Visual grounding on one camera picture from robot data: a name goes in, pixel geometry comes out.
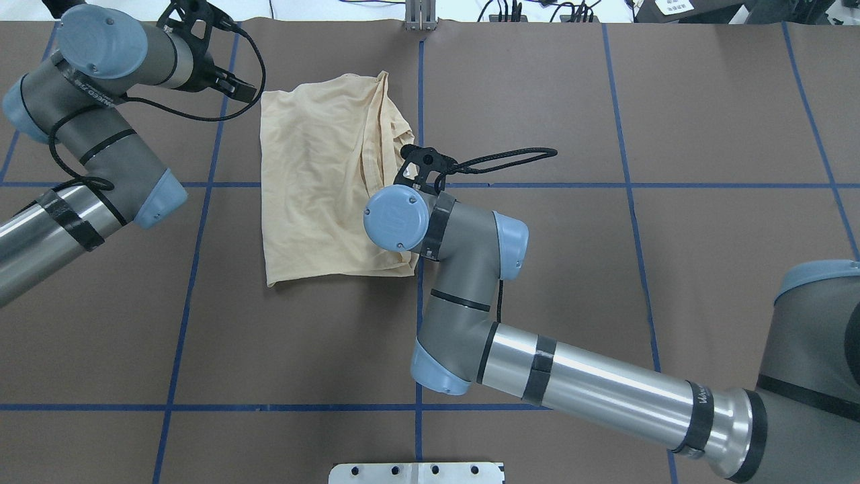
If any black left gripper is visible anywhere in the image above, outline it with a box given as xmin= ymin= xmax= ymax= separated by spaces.
xmin=196 ymin=65 xmax=257 ymax=104

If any beige long-sleeve graphic shirt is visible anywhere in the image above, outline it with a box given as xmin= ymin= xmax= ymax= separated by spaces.
xmin=260 ymin=71 xmax=417 ymax=287

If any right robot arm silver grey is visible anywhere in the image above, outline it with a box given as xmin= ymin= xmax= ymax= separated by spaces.
xmin=363 ymin=185 xmax=858 ymax=483

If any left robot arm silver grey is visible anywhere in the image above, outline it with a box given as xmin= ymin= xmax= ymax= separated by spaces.
xmin=1 ymin=1 xmax=262 ymax=305

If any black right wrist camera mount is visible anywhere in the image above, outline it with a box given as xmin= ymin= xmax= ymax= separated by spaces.
xmin=393 ymin=144 xmax=458 ymax=196

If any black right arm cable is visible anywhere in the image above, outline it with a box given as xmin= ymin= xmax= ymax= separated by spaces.
xmin=447 ymin=147 xmax=558 ymax=323

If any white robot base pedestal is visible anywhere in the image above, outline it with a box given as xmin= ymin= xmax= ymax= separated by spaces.
xmin=328 ymin=461 xmax=506 ymax=483

